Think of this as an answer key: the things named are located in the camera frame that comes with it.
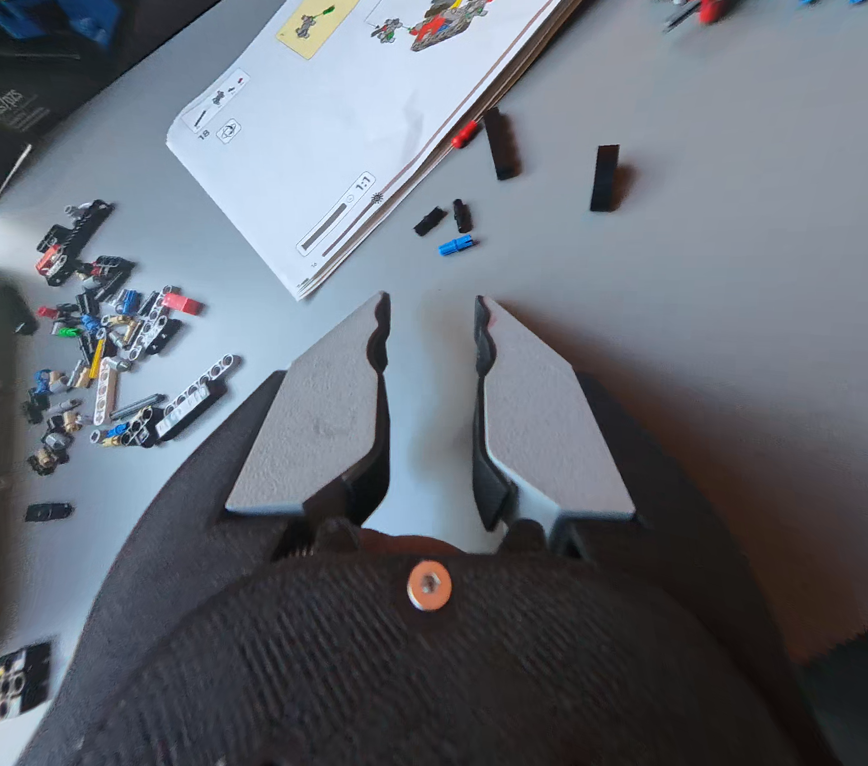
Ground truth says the black lego beam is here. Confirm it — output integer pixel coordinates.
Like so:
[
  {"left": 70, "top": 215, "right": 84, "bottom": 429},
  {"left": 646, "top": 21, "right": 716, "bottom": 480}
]
[{"left": 483, "top": 108, "right": 522, "bottom": 181}]

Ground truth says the pile of loose lego pieces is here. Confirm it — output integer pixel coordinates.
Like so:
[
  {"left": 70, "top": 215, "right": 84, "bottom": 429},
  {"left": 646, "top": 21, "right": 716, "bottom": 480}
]
[{"left": 24, "top": 199, "right": 241, "bottom": 475}]

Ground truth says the small black lego brick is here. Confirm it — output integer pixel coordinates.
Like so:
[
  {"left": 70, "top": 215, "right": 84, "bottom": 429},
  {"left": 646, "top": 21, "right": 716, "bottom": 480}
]
[{"left": 590, "top": 144, "right": 621, "bottom": 213}]

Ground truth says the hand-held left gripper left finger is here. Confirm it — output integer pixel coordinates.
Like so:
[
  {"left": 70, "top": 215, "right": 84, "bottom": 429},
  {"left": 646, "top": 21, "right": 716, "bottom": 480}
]
[{"left": 225, "top": 291, "right": 393, "bottom": 526}]

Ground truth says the white instruction booklet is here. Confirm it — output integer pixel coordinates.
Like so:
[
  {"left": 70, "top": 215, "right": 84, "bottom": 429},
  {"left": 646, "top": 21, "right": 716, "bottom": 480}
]
[{"left": 166, "top": 0, "right": 662, "bottom": 302}]

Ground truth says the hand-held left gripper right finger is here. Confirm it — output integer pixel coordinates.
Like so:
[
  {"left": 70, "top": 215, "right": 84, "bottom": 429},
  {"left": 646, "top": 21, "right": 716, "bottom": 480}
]
[{"left": 472, "top": 294, "right": 637, "bottom": 546}]

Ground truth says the black lego set box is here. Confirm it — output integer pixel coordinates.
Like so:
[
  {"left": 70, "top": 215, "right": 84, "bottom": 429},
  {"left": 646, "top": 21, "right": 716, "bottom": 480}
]
[{"left": 0, "top": 0, "right": 357, "bottom": 197}]

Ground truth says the black lego panel piece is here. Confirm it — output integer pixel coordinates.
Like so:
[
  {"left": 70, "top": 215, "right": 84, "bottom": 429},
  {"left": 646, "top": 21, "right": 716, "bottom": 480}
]
[{"left": 0, "top": 642, "right": 54, "bottom": 719}]

